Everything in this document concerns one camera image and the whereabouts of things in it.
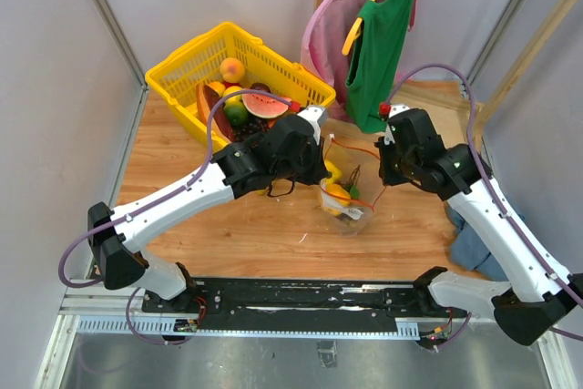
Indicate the longan fruit bunch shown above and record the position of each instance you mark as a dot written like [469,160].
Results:
[356,211]

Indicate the clear zip top bag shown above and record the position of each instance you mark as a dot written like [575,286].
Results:
[347,153]

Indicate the dark grape bunch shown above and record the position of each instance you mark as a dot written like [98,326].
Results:
[251,127]

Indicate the blue cloth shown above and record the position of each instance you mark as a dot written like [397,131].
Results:
[469,251]

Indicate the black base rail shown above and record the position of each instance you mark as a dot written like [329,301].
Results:
[305,308]

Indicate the yellow plastic basket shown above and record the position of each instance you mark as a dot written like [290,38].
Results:
[182,80]

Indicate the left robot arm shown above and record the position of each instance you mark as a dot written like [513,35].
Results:
[123,233]

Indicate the pink shirt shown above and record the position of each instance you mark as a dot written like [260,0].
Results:
[328,38]

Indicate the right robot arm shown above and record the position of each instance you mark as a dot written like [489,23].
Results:
[538,291]

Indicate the peach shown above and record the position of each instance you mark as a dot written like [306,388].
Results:
[232,70]

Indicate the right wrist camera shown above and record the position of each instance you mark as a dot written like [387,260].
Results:
[394,112]

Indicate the small orange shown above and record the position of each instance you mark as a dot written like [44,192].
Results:
[338,194]

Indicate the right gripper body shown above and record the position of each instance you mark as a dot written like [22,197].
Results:
[395,168]

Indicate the green shirt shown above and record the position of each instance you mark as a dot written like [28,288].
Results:
[376,55]

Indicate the watermelon slice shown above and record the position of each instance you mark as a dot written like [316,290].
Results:
[265,107]

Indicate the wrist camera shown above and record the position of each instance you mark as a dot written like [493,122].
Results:
[316,117]
[394,112]

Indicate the orange fruit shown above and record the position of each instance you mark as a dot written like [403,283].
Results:
[218,87]

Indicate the wooden clothes rack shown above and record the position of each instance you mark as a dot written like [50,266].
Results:
[440,98]

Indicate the yellow bell pepper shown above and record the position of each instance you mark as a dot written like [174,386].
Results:
[334,174]

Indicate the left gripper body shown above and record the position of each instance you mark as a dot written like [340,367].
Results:
[305,168]

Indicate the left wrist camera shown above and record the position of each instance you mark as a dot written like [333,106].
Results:
[316,117]

